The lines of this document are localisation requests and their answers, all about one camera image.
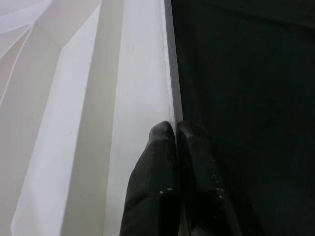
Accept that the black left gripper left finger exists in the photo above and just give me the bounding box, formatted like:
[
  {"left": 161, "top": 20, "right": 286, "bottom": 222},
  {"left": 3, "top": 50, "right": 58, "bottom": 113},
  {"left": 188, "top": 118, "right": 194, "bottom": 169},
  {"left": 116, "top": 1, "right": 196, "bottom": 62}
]
[{"left": 119, "top": 120, "right": 182, "bottom": 236}]

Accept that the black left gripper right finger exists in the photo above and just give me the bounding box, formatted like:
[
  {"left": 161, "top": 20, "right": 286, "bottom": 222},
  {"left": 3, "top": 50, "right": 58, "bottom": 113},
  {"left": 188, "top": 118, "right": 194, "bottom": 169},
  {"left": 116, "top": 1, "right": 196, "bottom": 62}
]
[{"left": 177, "top": 119, "right": 243, "bottom": 236}]

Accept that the white plastic table top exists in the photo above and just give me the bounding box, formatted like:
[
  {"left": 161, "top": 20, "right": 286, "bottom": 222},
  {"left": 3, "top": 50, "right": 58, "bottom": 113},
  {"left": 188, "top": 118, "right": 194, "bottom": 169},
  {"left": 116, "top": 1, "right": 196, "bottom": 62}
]
[{"left": 0, "top": 0, "right": 184, "bottom": 236}]

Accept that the black tablecloth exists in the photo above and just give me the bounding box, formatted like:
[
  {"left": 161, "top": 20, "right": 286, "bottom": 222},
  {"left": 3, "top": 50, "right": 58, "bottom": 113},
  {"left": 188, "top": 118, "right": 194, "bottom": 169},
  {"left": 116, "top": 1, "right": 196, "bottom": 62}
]
[{"left": 169, "top": 0, "right": 315, "bottom": 236}]

